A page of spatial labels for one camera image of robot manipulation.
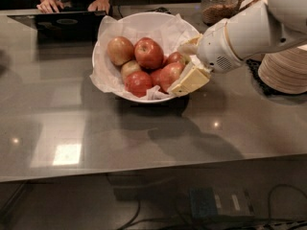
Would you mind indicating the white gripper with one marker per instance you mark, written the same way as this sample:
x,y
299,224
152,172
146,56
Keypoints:
x,y
215,50

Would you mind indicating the red yellow apple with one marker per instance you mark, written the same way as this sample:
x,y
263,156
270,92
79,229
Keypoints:
x,y
169,74
178,57

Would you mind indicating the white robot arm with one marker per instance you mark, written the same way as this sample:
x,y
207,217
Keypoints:
x,y
267,26

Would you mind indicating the small red apple centre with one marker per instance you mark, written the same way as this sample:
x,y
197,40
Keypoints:
x,y
155,76

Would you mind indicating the red apple top centre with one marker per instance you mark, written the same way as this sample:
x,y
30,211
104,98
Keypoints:
x,y
148,53

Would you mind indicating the white bowl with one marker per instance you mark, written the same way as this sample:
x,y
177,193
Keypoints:
x,y
150,24

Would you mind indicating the red apple front left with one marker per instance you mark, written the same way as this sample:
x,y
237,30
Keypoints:
x,y
138,83

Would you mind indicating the pale yellow apple middle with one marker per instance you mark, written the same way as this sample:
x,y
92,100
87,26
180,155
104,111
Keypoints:
x,y
128,68

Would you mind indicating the yellowish red apple far left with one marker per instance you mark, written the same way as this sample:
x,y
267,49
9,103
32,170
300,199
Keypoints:
x,y
120,50

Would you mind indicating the person's left hand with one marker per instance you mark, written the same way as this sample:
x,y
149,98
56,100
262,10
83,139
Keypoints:
x,y
99,5

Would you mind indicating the person's right hand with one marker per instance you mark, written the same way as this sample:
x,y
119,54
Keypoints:
x,y
50,6

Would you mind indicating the white paper liner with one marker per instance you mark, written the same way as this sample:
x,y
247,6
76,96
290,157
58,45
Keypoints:
x,y
172,35

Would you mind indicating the black rubber mat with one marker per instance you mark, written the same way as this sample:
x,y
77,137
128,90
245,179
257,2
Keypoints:
x,y
253,66

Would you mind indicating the glass jar with cereal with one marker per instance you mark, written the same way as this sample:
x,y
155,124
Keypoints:
x,y
212,11

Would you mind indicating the front stack of paper plates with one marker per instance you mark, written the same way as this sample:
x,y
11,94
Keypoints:
x,y
285,71

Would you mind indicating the black laptop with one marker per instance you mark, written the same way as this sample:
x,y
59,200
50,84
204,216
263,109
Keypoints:
x,y
65,25

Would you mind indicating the blue box under table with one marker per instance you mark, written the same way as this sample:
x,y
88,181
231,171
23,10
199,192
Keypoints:
x,y
203,203

